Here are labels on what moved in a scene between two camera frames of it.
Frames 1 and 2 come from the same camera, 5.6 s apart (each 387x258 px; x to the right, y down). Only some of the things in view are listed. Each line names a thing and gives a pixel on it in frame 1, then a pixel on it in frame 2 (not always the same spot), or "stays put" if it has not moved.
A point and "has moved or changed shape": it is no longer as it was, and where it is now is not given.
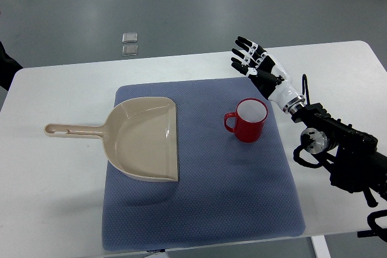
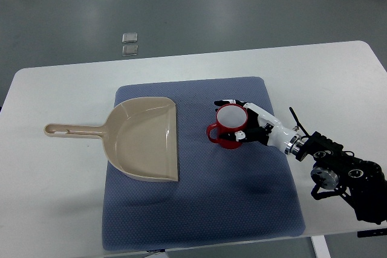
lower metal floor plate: [128, 50] stays put
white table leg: [320, 246] stays put
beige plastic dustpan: [139, 137] stays put
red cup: [250, 115] has moved or changed shape
